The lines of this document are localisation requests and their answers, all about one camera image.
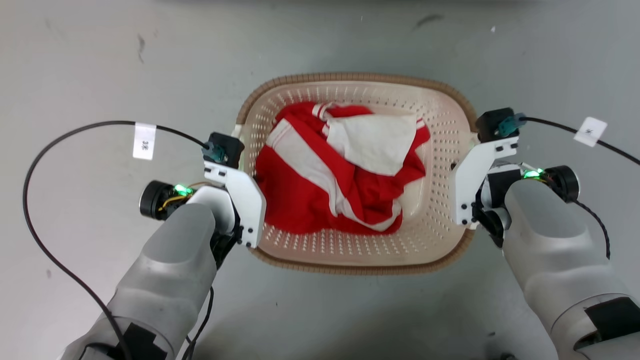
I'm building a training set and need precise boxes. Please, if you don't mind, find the black camera cable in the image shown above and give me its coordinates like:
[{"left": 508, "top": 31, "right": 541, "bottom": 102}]
[
  {"left": 520, "top": 116, "right": 640, "bottom": 166},
  {"left": 22, "top": 120, "right": 211, "bottom": 360}
]

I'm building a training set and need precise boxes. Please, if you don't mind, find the red and white garment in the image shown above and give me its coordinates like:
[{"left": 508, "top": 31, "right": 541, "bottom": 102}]
[{"left": 254, "top": 101, "right": 432, "bottom": 236}]

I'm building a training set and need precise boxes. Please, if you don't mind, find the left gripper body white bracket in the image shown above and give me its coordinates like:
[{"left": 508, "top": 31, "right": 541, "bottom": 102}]
[{"left": 203, "top": 161, "right": 267, "bottom": 269}]

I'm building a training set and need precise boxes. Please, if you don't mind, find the black right camera cable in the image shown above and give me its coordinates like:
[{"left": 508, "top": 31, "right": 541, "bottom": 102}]
[{"left": 520, "top": 116, "right": 640, "bottom": 166}]

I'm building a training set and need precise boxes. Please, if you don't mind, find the white paper cable tag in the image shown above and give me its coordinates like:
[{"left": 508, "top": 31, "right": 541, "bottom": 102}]
[
  {"left": 573, "top": 116, "right": 609, "bottom": 148},
  {"left": 132, "top": 122, "right": 158, "bottom": 161}
]

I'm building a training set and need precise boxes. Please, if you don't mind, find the beige plastic laundry basket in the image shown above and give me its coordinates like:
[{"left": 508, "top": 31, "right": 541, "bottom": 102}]
[{"left": 233, "top": 72, "right": 480, "bottom": 276}]

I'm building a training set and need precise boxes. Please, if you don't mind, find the black left camera cable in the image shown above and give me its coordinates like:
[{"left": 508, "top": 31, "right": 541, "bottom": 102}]
[{"left": 22, "top": 120, "right": 211, "bottom": 360}]

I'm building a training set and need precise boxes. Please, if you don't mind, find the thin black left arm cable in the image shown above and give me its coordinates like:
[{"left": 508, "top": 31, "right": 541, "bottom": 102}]
[{"left": 180, "top": 286, "right": 216, "bottom": 360}]

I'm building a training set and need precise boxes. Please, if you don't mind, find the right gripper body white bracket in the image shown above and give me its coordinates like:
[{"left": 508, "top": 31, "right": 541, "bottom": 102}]
[{"left": 449, "top": 135, "right": 522, "bottom": 249}]

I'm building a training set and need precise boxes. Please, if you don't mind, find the braided black right arm cable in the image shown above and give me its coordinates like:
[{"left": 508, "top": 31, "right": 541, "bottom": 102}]
[{"left": 571, "top": 198, "right": 612, "bottom": 260}]

